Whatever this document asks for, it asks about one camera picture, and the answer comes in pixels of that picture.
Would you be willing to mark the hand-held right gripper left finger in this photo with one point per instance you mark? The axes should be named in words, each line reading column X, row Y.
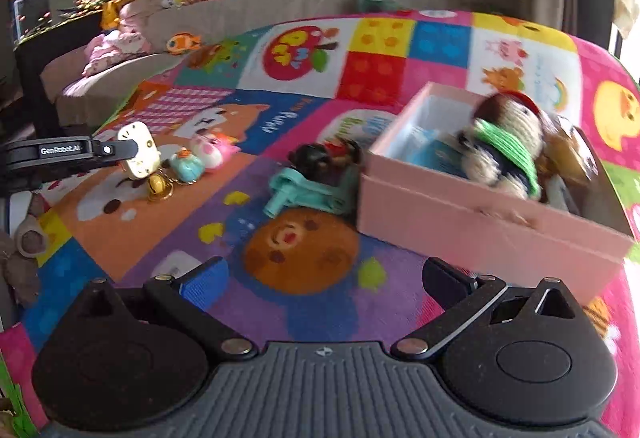
column 205, row 283

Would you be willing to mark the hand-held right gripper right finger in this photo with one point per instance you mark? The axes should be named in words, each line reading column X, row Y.
column 447, row 280

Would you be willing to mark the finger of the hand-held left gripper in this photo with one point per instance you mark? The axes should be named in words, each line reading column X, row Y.
column 112, row 148

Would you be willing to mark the pink cardboard box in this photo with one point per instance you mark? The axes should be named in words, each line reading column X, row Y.
column 450, row 228

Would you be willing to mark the crochet doll with red hat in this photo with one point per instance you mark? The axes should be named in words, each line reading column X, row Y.
column 500, row 153

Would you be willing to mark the gold bell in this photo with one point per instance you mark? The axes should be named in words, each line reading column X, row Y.
column 159, row 187

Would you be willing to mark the teal figure toy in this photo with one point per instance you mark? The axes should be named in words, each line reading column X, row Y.
column 185, row 168

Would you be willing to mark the colourful printed play mat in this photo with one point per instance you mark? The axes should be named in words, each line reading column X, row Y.
column 150, row 228

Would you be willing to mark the pink plush toy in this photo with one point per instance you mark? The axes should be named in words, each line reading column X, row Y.
column 112, row 51

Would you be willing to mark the pink pig toy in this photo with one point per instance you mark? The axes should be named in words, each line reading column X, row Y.
column 215, row 153

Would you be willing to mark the brown plush toy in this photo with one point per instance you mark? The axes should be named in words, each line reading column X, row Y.
column 17, row 273

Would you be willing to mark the orange fish plush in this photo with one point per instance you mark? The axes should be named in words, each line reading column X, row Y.
column 182, row 43

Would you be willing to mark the teal plastic toy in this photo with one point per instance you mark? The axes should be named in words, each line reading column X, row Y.
column 300, row 192

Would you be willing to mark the black and red figure toy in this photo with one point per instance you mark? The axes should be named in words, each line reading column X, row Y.
column 320, row 161

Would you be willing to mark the clear plastic bag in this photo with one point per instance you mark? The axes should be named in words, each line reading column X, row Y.
column 570, row 153

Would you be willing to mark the green cloth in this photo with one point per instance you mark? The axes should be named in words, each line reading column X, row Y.
column 375, row 2

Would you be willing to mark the yellow hanging cloth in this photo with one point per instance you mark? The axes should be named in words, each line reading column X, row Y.
column 627, row 3

